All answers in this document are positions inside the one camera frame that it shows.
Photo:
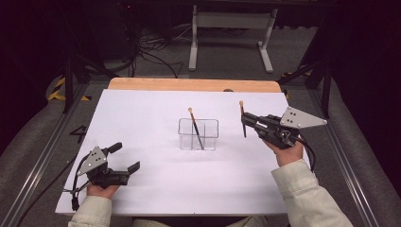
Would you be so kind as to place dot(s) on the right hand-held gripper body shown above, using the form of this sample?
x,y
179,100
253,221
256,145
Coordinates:
x,y
296,121

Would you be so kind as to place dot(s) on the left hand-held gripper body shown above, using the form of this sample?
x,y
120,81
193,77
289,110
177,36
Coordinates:
x,y
94,160

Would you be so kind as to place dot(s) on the clear acrylic organizer box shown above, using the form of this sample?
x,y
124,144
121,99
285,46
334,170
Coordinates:
x,y
209,138

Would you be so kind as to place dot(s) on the person's left hand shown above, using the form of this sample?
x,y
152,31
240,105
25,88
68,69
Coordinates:
x,y
101,192

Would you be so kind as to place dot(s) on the person's right hand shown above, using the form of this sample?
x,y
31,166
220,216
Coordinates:
x,y
288,156

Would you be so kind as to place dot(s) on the white paper sheet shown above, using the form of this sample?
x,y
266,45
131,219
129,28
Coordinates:
x,y
164,176

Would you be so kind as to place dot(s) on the black tape mark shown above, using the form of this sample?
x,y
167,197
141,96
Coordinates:
x,y
80,132

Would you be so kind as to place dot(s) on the black tripod stand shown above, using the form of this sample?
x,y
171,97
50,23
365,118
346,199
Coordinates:
x,y
324,82
69,82

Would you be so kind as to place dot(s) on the wooden table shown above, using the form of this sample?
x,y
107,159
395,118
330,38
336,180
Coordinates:
x,y
189,84

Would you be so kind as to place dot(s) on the yellow and black floor tape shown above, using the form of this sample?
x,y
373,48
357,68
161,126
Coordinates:
x,y
56,93

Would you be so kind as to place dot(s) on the aluminium floor rail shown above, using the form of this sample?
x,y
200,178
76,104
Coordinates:
x,y
41,160
346,164

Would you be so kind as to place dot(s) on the white metal table frame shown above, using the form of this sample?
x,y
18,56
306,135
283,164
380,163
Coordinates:
x,y
231,20

